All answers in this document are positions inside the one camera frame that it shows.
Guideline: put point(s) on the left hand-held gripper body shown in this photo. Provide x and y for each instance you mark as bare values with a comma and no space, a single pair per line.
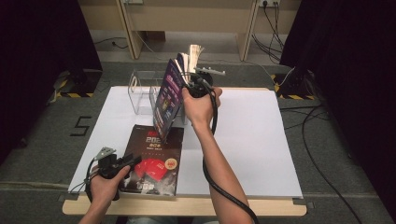
109,166

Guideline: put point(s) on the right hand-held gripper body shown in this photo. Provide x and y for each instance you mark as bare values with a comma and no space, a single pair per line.
199,87

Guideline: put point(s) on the dark brown magazine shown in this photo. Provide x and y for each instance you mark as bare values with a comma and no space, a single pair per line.
155,174

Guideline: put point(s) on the purple magazine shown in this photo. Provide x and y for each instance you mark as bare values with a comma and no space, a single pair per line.
168,99

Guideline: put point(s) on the clear acrylic book rack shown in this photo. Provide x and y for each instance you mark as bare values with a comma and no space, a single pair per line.
141,93

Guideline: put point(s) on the person's right hand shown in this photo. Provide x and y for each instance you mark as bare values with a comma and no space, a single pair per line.
200,109

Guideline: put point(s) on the person's left hand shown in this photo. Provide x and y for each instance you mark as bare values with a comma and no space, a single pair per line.
106,189

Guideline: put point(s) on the beige wooden desk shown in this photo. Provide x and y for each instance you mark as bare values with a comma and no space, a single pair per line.
186,18

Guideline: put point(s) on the person's legs in jeans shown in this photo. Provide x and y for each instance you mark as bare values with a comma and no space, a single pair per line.
162,221

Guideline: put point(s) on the yellow-black striped stand base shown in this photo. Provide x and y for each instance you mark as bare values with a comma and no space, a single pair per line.
84,81
295,85

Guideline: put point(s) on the black curtain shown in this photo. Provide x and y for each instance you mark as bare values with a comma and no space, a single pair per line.
37,46
348,46

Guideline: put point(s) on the white wall socket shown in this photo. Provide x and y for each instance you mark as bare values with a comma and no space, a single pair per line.
269,2
134,1

